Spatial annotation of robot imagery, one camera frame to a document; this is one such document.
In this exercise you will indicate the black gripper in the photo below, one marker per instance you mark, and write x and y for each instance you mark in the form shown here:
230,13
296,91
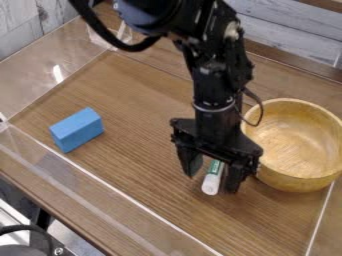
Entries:
213,134

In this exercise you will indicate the green white dry-erase marker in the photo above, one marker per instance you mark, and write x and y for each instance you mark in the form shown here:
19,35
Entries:
212,181

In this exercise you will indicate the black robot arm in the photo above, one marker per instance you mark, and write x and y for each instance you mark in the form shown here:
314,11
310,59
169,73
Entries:
205,30

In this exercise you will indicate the brown wooden bowl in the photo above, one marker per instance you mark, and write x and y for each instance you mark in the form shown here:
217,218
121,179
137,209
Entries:
301,137

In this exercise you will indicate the blue foam block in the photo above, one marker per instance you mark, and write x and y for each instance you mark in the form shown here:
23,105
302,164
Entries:
75,130

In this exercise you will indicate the black metal bracket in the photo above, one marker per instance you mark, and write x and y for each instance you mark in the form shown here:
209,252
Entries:
49,244

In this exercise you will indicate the clear acrylic tray wall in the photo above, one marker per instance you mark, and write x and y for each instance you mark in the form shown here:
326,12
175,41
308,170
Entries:
118,189

